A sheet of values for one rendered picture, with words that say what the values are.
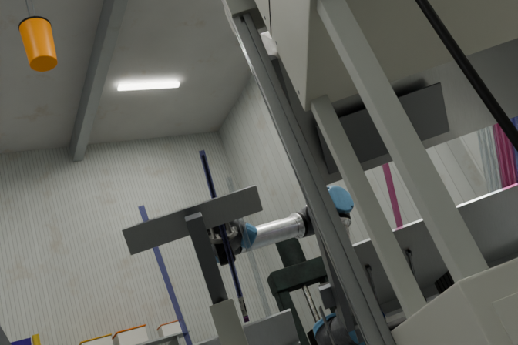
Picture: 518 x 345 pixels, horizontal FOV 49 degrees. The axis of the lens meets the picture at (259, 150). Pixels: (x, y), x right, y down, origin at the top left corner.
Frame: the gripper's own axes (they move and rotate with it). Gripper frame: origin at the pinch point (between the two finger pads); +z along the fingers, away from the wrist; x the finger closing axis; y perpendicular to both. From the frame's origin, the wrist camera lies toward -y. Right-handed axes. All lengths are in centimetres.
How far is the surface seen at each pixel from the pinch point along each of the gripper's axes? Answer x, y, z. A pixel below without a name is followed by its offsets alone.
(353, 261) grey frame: 15, 1, 54
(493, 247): 65, -21, 15
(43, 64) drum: -97, 157, -599
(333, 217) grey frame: 15, 8, 50
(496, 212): 67, -11, 18
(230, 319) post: -5.6, -15.0, 15.0
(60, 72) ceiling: -105, 184, -874
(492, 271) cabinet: 15, 9, 97
